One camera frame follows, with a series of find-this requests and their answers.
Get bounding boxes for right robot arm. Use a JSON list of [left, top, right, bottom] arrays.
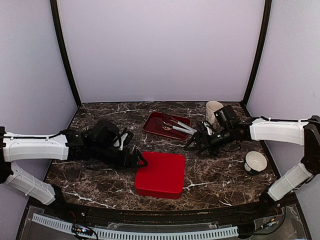
[[184, 115, 320, 217]]

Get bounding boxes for grey cable duct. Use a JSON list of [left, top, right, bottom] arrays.
[[31, 213, 239, 240]]

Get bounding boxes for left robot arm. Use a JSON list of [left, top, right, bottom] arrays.
[[0, 121, 148, 218]]

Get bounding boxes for right black frame post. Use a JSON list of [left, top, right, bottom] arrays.
[[241, 0, 272, 107]]

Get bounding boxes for white bowl dark base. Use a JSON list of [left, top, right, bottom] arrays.
[[244, 151, 268, 176]]

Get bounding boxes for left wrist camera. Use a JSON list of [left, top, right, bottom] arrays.
[[91, 120, 121, 147]]

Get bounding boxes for red box lid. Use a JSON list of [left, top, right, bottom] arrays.
[[134, 151, 186, 191]]

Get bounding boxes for left black frame post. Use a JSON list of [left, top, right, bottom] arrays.
[[49, 0, 82, 108]]

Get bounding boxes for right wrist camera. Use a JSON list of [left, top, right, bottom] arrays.
[[214, 105, 239, 129]]

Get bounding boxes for black frame post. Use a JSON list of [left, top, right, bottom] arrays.
[[241, 0, 272, 107], [49, 0, 82, 108]]

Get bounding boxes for metal tongs white handles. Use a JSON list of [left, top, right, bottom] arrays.
[[155, 112, 197, 135]]

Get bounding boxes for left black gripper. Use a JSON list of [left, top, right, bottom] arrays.
[[92, 143, 148, 170]]

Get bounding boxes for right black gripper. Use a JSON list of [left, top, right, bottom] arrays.
[[184, 126, 234, 158]]

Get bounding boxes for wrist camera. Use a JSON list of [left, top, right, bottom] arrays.
[[91, 120, 121, 147], [214, 105, 239, 129]]

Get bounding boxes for dark red tray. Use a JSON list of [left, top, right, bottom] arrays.
[[142, 111, 188, 141]]

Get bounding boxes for cream mug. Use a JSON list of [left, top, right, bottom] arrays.
[[205, 100, 224, 125]]

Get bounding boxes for red box with liners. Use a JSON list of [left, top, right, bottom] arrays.
[[135, 187, 183, 200]]

